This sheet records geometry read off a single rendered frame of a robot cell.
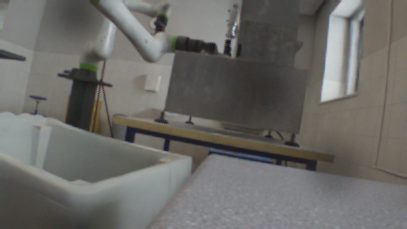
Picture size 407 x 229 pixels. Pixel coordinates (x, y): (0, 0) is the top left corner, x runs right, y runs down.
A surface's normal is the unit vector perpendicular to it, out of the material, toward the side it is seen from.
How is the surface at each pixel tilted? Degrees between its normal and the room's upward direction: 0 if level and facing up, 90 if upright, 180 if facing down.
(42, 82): 90
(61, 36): 90
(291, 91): 90
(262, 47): 90
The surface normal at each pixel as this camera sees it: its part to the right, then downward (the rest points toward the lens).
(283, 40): -0.14, -0.04
